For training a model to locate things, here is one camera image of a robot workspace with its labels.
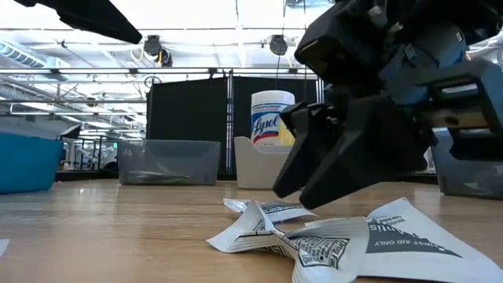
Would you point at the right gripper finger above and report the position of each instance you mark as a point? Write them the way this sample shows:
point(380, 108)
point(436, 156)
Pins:
point(373, 149)
point(310, 153)

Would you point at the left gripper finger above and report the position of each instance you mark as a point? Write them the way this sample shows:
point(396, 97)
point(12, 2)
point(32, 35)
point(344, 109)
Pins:
point(102, 19)

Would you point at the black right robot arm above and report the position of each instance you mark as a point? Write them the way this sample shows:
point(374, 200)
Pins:
point(483, 15)

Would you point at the white first aid packet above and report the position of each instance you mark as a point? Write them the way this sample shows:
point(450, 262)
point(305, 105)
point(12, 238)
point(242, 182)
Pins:
point(3, 245)
point(283, 210)
point(251, 232)

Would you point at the Lysol wipes canister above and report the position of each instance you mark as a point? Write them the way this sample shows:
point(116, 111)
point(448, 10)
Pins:
point(271, 118)

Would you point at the light grey plastic bin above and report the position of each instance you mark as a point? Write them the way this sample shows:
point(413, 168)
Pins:
point(259, 169)

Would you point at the crumpled drug facts packet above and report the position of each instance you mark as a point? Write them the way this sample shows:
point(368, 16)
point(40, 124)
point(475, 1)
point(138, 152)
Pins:
point(326, 251)

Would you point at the antiseptic packet dark label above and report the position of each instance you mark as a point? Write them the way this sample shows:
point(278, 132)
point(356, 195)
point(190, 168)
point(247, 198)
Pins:
point(412, 243)

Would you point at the smoky translucent plastic bin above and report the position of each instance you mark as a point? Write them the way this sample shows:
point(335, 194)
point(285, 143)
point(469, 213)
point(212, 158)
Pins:
point(471, 181)
point(169, 157)

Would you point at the black tilted panel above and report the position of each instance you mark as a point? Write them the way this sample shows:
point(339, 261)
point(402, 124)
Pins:
point(70, 132)

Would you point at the black curtain partition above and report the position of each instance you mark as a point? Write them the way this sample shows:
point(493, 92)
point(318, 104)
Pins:
point(188, 118)

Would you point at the teal plastic bin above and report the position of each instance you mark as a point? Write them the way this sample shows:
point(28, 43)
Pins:
point(27, 163)

